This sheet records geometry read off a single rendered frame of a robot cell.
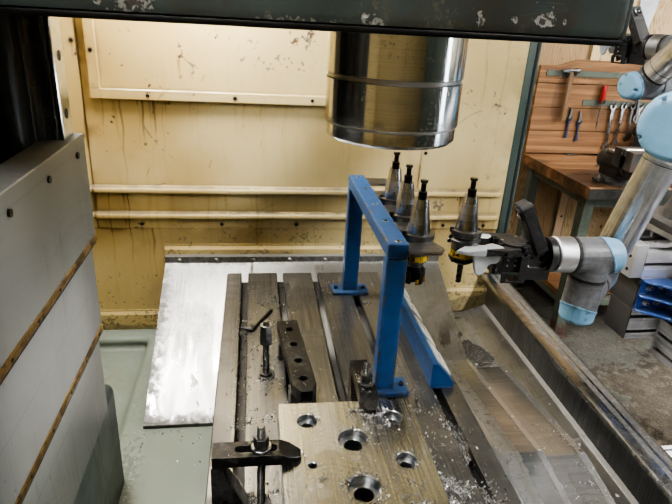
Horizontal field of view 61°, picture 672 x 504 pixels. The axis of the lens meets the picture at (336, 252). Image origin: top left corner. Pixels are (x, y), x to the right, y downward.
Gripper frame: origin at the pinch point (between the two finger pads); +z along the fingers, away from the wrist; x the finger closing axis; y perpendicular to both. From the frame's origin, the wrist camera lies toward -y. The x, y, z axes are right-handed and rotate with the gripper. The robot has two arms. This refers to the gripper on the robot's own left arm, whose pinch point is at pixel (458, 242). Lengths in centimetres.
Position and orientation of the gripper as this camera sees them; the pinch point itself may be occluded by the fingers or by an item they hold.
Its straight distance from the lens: 115.1
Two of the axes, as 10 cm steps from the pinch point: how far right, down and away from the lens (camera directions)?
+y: -0.7, 9.2, 3.8
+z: -9.9, -0.2, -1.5
